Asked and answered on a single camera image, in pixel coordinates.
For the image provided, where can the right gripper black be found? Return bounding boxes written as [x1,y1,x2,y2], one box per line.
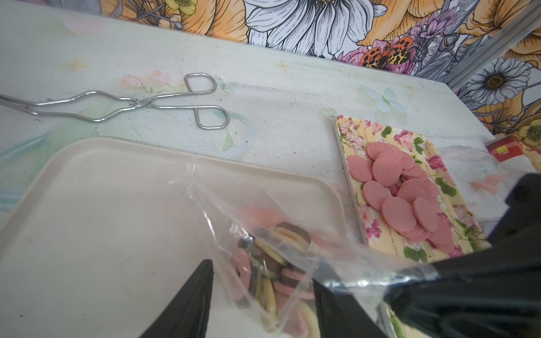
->
[384,173,540,337]

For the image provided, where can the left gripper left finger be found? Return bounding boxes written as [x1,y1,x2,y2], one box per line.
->
[140,259,214,338]

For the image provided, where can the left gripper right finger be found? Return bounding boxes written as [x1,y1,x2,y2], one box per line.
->
[312,279,387,338]

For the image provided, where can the bag of pink wafers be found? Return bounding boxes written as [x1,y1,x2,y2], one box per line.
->
[179,162,436,337]

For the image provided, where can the ziploc bag pink cookies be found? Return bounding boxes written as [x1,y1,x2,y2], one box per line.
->
[438,146,535,223]

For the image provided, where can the pile of pink cookies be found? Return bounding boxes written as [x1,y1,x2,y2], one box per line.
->
[346,142,456,256]

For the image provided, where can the beige plastic tray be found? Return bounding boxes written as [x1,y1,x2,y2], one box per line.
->
[1,138,346,337]

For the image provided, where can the yellow floral tray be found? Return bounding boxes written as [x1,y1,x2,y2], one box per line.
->
[333,115,493,338]

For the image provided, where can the red white small box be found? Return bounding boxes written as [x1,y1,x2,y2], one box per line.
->
[486,135,540,173]

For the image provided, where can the metal scissors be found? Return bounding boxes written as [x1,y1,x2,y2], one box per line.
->
[1,73,230,130]

